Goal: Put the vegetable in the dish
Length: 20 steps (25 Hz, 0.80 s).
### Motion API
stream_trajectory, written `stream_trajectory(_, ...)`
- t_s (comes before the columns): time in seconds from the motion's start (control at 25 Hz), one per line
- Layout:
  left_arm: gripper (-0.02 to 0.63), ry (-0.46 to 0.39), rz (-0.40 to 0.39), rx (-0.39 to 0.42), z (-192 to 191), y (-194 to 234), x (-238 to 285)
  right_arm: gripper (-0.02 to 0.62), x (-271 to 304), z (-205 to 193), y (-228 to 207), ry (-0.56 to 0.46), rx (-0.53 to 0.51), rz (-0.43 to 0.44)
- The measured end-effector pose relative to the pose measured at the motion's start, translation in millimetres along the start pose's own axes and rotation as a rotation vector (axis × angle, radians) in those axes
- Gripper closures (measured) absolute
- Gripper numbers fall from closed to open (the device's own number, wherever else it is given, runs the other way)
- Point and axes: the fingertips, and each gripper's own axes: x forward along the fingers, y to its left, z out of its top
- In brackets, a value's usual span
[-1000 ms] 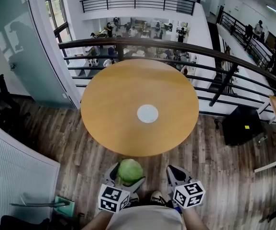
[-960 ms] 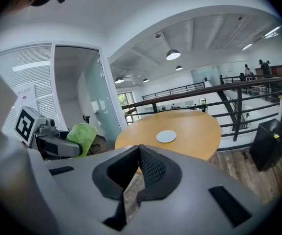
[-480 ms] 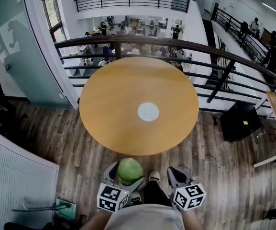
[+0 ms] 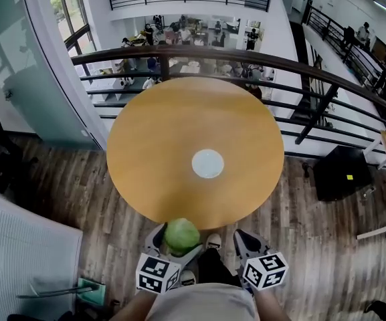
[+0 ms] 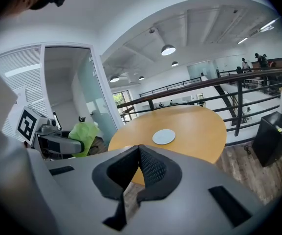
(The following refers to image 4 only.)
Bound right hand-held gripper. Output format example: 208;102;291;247
233;229;290;296

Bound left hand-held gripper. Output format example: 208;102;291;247
135;223;204;294

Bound green round vegetable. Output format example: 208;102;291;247
163;217;201;257

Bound white round dish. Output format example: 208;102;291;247
191;148;225;180

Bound person's left forearm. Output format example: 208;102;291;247
110;288;159;321

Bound person's right forearm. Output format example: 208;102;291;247
251;287;286;321

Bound person's white shoe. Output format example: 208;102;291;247
179;270;197;286
205;233;223;251

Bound person's black trousers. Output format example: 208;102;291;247
197;247;243;288

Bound person's grey shirt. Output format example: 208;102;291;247
144;282;259;321

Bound green dustpan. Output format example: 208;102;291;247
16;276;107;306

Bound black box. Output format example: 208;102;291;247
312;144;375;203

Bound white ribbed panel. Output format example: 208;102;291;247
0;183;84;321

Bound dark curved balcony railing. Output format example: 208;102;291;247
70;44;386;153

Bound black chair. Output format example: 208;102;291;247
0;105;40;195

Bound black side balcony railing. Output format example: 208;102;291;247
302;0;386;90

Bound black framed window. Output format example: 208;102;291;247
49;0;97;58

